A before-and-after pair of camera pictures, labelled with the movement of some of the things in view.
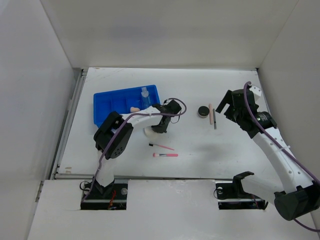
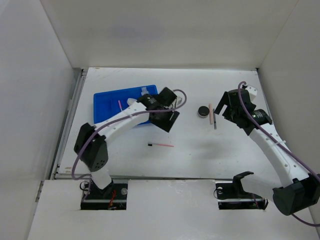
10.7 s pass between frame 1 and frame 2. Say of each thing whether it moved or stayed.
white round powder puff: moved
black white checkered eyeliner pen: stayed
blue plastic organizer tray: stayed
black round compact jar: stayed
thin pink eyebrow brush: moved
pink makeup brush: moved
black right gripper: stayed
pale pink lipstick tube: stayed
